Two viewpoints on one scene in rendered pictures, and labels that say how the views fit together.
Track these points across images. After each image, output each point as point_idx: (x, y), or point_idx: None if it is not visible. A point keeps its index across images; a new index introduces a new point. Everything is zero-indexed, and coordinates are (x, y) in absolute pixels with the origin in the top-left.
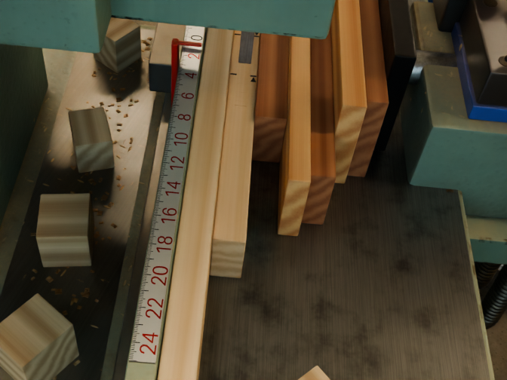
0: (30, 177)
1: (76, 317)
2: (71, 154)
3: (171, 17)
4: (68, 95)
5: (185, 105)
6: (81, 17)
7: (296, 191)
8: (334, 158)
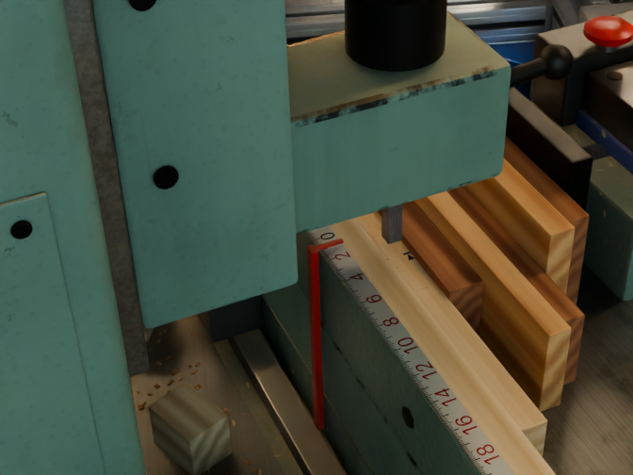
0: None
1: None
2: (167, 461)
3: (340, 215)
4: None
5: (381, 310)
6: (281, 247)
7: (558, 345)
8: (567, 297)
